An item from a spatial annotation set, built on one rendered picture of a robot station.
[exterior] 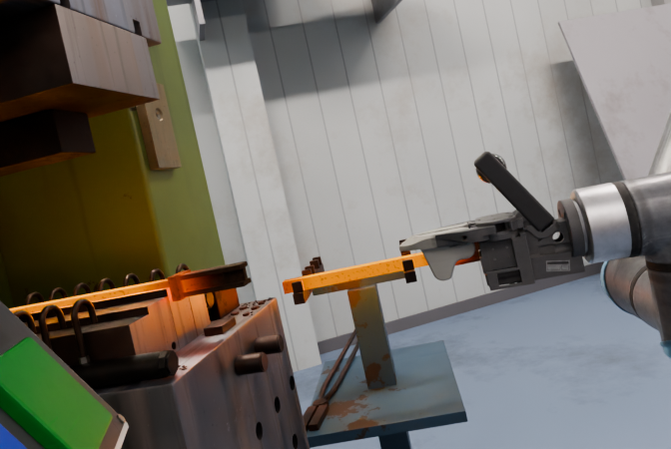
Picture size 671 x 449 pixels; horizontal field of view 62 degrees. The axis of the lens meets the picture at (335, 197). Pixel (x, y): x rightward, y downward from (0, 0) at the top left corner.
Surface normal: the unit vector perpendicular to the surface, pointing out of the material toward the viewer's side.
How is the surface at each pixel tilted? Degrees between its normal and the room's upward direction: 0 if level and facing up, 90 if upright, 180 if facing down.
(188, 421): 90
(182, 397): 90
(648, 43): 74
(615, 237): 106
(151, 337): 90
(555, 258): 90
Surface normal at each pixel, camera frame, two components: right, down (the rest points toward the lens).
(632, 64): 0.17, -0.29
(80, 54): 0.96, -0.20
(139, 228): -0.20, 0.07
